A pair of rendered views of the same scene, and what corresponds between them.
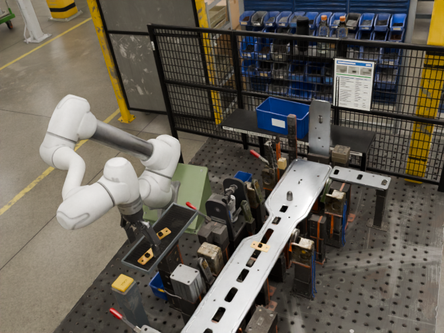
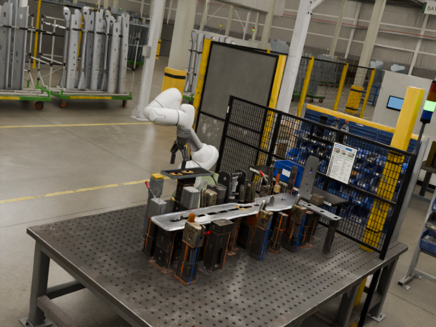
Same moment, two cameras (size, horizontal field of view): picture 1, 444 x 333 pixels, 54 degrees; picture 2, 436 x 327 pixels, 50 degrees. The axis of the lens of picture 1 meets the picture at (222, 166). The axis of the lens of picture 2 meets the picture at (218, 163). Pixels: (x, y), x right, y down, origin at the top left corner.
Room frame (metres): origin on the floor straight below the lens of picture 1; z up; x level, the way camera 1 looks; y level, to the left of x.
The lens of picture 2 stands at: (-1.72, -0.35, 2.12)
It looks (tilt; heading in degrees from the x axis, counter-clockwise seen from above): 15 degrees down; 8
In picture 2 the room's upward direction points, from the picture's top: 11 degrees clockwise
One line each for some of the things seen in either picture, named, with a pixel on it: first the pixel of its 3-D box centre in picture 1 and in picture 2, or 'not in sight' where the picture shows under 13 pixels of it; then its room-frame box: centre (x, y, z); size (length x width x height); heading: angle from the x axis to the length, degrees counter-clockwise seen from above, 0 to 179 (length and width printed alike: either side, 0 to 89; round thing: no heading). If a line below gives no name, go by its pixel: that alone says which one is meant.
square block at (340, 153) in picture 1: (339, 175); (312, 217); (1.84, -0.64, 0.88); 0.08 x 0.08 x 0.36; 55
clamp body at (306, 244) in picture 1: (302, 267); (261, 234); (1.26, -0.29, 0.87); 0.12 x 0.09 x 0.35; 55
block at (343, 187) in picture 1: (338, 206); (302, 228); (1.64, -0.57, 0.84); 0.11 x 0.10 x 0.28; 55
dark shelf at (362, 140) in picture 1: (294, 130); (295, 183); (2.16, -0.46, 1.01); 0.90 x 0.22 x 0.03; 55
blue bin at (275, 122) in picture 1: (285, 117); (292, 172); (2.19, -0.41, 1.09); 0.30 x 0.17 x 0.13; 50
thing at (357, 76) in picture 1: (353, 84); (341, 163); (2.09, -0.77, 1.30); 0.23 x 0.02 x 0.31; 55
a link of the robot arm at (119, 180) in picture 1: (118, 180); (184, 115); (1.19, 0.36, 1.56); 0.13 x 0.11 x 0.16; 131
